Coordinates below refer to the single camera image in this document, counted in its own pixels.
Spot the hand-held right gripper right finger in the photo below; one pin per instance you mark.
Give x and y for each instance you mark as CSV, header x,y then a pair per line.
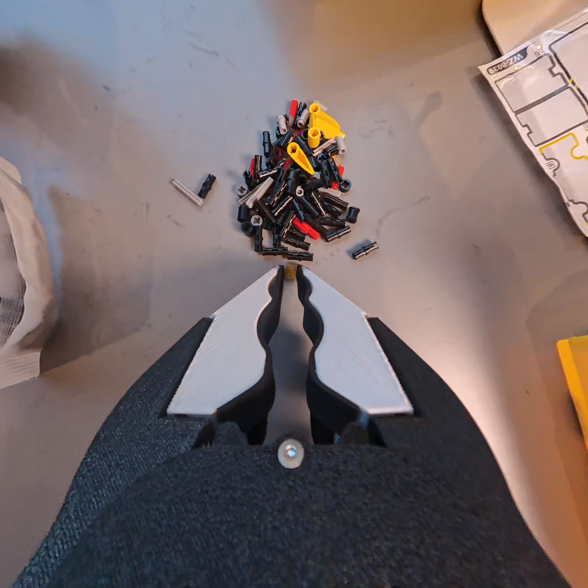
x,y
358,367

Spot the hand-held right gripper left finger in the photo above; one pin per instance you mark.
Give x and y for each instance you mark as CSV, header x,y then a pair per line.
x,y
225,363

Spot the pile of mixed small plastic parts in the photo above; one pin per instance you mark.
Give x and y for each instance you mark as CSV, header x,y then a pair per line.
x,y
294,193

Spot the clear plastic bag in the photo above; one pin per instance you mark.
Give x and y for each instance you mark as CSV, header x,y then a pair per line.
x,y
23,276

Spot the grey desk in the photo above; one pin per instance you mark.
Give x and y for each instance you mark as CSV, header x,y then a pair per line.
x,y
459,303

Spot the yellow flat box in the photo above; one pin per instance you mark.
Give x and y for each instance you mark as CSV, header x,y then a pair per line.
x,y
577,386

